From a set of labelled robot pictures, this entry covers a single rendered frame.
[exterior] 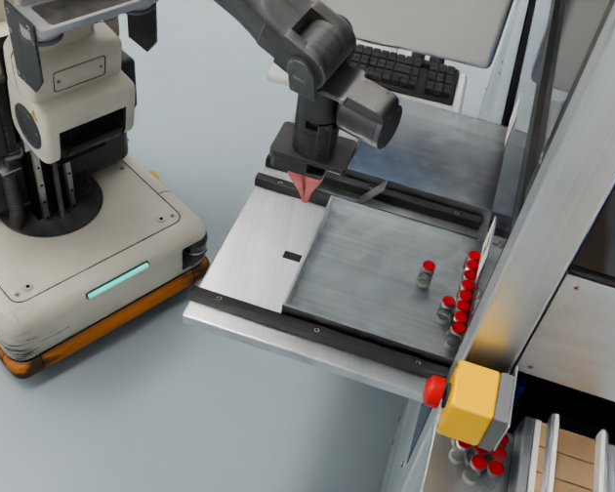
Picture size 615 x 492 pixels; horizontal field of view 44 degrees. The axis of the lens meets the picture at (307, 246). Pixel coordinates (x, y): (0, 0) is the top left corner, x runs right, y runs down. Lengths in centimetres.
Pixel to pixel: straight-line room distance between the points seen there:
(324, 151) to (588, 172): 34
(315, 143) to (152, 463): 124
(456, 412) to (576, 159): 35
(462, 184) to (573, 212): 65
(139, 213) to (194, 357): 43
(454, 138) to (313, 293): 51
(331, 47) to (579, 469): 62
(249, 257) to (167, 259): 88
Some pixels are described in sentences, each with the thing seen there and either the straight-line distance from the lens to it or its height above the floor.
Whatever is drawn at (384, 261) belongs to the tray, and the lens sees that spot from 126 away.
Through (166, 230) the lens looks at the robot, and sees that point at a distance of 210.
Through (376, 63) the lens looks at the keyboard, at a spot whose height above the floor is 83.
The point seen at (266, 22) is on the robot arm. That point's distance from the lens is 86.
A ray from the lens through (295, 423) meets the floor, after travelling 208.
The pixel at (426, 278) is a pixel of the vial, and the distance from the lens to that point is 122.
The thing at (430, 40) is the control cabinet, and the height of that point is 85.
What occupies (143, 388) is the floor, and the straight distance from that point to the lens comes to 213.
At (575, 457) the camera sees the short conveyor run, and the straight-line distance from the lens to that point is 108.
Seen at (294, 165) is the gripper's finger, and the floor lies 116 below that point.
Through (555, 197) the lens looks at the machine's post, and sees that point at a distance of 81.
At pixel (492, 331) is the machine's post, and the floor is 107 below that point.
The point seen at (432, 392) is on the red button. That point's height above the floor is 101.
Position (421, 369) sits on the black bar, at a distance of 112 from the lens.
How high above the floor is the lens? 179
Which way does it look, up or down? 46 degrees down
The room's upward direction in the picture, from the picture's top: 10 degrees clockwise
